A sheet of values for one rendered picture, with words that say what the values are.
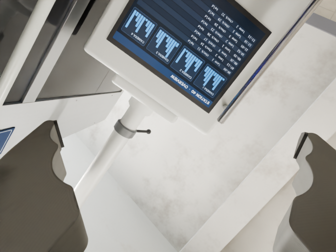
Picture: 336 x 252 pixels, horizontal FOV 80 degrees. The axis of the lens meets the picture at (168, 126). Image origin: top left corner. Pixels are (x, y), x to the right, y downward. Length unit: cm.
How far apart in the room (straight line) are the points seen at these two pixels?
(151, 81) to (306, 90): 223
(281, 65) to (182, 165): 172
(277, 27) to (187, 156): 222
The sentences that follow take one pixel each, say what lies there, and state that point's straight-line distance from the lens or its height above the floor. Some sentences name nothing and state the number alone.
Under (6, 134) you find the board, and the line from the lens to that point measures 86.
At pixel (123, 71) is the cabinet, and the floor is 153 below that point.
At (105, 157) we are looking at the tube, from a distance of 82.
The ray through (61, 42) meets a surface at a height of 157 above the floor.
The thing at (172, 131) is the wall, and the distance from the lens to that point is 284.
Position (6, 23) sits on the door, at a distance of 61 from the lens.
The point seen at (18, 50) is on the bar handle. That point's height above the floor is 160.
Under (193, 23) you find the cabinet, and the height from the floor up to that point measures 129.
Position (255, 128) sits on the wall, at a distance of 262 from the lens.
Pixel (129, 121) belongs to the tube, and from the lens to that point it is 75.
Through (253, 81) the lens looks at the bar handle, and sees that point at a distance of 66.
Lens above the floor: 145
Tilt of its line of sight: 12 degrees up
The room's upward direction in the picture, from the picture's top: 144 degrees counter-clockwise
